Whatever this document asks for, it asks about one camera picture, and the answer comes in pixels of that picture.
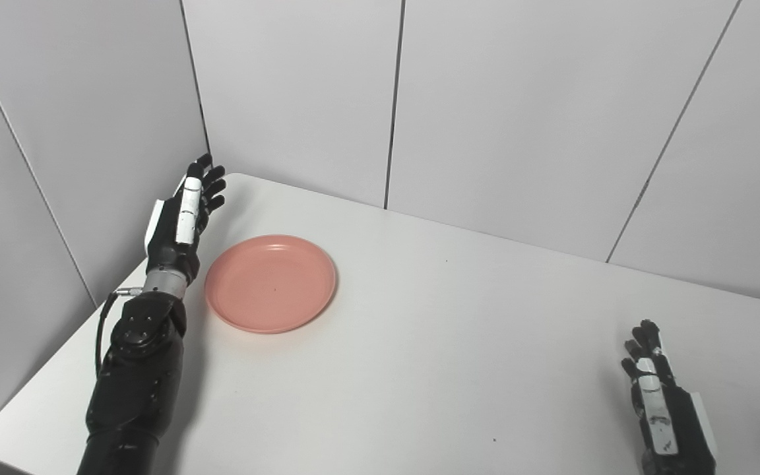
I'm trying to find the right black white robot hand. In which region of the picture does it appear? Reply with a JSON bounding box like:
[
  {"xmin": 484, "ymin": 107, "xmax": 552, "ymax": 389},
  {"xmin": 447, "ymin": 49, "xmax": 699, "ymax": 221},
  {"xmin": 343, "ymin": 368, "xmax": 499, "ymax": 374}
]
[{"xmin": 621, "ymin": 319, "xmax": 718, "ymax": 475}]

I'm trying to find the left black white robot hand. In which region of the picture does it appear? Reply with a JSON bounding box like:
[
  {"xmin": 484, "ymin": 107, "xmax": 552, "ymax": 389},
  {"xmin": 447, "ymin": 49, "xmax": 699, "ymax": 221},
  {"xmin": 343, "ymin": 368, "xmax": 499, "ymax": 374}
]
[{"xmin": 144, "ymin": 154, "xmax": 227, "ymax": 286}]

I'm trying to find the pink plastic plate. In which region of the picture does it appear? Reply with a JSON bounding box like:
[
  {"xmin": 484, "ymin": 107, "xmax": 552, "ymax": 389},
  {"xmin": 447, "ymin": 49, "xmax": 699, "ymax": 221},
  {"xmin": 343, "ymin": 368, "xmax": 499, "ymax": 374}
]
[{"xmin": 205, "ymin": 235, "xmax": 338, "ymax": 334}]

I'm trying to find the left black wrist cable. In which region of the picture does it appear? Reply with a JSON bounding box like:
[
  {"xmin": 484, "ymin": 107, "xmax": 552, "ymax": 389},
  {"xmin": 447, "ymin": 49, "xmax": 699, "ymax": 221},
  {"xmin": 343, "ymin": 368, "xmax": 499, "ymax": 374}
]
[{"xmin": 94, "ymin": 286, "xmax": 144, "ymax": 380}]

